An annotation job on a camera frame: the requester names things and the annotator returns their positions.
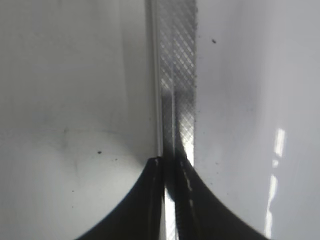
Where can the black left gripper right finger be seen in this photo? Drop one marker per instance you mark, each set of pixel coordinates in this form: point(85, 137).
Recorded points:
point(199, 214)

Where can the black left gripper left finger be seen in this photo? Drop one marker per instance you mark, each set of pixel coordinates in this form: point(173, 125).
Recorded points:
point(138, 215)

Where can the white board with grey frame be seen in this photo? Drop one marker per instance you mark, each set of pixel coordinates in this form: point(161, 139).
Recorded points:
point(91, 89)

